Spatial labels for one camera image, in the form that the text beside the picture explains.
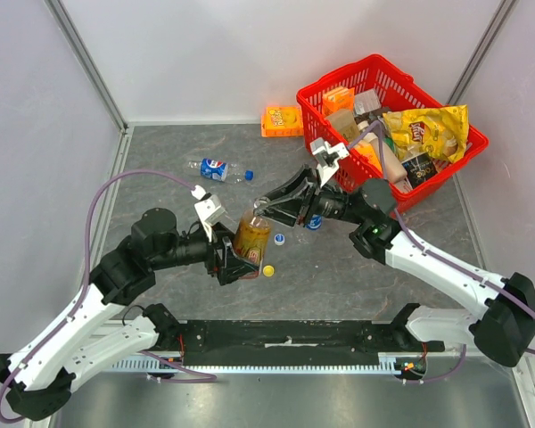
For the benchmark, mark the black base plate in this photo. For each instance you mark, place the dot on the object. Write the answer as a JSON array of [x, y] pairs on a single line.
[[228, 342]]

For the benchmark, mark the clear plastic bottle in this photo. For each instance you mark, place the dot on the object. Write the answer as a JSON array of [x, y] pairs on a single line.
[[216, 170]]

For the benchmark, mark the blue Pocari Sweat bottle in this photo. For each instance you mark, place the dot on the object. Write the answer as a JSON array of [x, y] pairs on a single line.
[[314, 223]]

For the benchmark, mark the orange snack box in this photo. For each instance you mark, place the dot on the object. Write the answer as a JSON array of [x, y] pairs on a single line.
[[282, 121]]

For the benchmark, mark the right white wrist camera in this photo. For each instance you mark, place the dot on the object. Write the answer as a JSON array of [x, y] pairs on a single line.
[[327, 157]]

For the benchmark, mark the black snack packet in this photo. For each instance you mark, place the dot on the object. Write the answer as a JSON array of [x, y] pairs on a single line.
[[420, 168]]

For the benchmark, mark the beige bottle in basket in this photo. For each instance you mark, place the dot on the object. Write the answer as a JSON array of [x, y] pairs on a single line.
[[378, 154]]

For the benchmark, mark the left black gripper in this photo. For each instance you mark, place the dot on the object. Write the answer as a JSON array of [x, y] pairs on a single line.
[[233, 266]]

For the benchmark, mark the white cable duct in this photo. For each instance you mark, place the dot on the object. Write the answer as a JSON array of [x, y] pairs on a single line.
[[140, 364]]

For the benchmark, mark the yellow Lays chips bag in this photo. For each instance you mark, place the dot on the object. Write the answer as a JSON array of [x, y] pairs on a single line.
[[439, 132]]

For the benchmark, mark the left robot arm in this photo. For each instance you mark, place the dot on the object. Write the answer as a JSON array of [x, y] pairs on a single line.
[[39, 379]]

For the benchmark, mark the clear plastic packet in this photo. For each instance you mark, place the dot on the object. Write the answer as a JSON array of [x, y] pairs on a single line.
[[366, 101]]

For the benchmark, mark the orange box in basket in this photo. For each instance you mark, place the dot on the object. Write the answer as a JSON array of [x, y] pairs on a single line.
[[339, 98]]

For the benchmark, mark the brown tea bottle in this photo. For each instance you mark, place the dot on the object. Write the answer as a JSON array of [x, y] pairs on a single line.
[[251, 239]]

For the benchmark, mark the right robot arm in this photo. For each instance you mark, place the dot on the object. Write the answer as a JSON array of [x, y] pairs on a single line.
[[496, 314]]

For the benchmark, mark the yellow tea bottle cap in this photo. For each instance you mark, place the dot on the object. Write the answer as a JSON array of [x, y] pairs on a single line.
[[268, 270]]

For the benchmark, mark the red plastic shopping basket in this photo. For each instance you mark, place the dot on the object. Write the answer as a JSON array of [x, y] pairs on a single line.
[[395, 89]]

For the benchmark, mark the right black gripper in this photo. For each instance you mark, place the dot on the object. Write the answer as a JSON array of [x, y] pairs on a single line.
[[310, 201]]

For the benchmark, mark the white blue bottle cap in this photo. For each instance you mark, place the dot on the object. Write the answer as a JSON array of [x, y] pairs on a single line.
[[279, 239]]

